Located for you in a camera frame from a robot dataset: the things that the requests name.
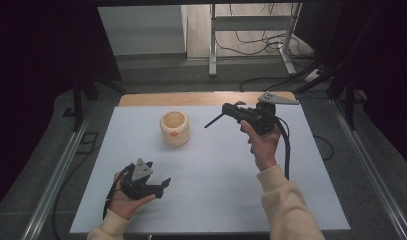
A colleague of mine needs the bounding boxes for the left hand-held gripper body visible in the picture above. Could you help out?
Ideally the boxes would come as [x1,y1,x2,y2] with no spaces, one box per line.
[119,157,165,201]

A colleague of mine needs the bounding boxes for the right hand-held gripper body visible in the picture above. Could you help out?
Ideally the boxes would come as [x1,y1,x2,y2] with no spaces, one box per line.
[234,92,300,136]

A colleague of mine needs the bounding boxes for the black pen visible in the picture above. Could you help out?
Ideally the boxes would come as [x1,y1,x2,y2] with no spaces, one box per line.
[204,112,227,129]

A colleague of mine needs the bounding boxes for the cream ribbed cup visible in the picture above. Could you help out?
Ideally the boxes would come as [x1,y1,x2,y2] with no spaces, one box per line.
[159,110,192,148]

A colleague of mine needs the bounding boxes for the person's left hand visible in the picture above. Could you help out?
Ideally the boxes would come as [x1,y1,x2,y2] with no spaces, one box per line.
[108,171,158,221]

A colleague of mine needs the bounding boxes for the person's right hand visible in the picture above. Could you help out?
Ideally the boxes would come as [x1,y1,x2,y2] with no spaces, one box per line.
[239,114,282,173]

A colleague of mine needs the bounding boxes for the white table sheet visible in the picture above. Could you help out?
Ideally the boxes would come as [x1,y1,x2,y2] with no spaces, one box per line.
[69,105,351,234]

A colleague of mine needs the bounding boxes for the white power strip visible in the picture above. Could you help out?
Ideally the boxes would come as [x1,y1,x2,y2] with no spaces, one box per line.
[304,68,322,83]

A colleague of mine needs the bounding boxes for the white metal stand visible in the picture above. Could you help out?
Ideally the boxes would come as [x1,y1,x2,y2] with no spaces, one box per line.
[208,3,304,78]

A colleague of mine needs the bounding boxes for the black stand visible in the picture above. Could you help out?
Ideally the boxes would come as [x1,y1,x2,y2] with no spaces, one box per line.
[62,78,127,133]
[327,59,369,131]

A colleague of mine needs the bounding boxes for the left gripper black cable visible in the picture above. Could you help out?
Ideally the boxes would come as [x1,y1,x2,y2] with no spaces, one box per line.
[102,163,135,221]

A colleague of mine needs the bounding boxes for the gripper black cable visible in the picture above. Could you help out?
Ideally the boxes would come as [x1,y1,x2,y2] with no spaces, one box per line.
[102,163,135,221]
[274,116,292,181]

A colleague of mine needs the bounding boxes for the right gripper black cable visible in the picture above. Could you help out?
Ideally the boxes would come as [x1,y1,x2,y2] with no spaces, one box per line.
[274,116,292,181]

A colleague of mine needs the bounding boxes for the tangled black floor cables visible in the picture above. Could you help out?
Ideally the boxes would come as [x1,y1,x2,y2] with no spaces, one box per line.
[214,3,325,68]

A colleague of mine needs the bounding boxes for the black looped floor cable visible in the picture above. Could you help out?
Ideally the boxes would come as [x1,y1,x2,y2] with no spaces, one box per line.
[312,134,335,162]

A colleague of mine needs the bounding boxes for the aluminium floor rail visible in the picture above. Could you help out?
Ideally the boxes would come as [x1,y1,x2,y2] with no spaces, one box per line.
[20,99,95,240]
[329,98,407,240]

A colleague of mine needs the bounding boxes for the long black floor cable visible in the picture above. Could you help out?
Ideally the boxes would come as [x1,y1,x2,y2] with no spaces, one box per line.
[51,146,102,240]

